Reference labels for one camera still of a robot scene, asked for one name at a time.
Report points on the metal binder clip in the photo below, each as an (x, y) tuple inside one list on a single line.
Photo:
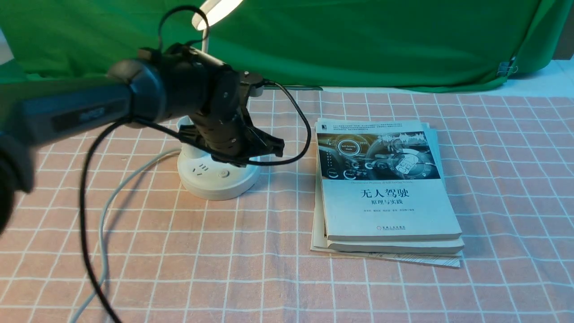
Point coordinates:
[(507, 68)]

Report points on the pink checkered tablecloth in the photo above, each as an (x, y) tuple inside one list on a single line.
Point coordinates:
[(174, 258)]

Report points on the bottom thin booklet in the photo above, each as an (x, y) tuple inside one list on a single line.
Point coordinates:
[(412, 259)]

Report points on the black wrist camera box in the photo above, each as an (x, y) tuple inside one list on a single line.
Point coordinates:
[(251, 84)]

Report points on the white desk lamp with socket base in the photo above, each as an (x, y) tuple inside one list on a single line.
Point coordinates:
[(199, 173)]

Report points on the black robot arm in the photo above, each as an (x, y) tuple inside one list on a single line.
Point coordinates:
[(152, 88)]

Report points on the green backdrop cloth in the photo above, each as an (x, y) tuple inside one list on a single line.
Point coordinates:
[(421, 45)]

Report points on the top book self-driving cover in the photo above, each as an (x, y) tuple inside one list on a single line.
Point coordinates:
[(385, 202)]

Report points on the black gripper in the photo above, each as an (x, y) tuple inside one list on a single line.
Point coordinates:
[(227, 133)]

